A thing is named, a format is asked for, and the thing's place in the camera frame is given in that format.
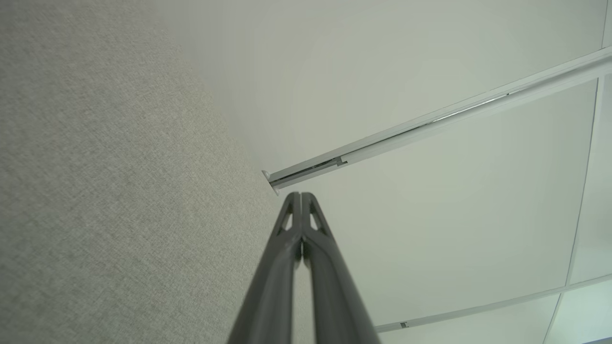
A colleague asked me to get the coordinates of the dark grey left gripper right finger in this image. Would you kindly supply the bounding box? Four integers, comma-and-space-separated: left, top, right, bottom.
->
302, 193, 381, 344

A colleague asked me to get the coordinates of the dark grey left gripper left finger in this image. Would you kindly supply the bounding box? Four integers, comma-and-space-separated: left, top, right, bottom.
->
229, 192, 303, 344

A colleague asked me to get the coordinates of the white partition panel frame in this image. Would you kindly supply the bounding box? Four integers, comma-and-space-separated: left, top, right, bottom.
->
375, 0, 612, 344

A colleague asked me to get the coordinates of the grey partition post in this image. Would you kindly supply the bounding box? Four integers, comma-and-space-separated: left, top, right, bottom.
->
262, 45, 612, 196

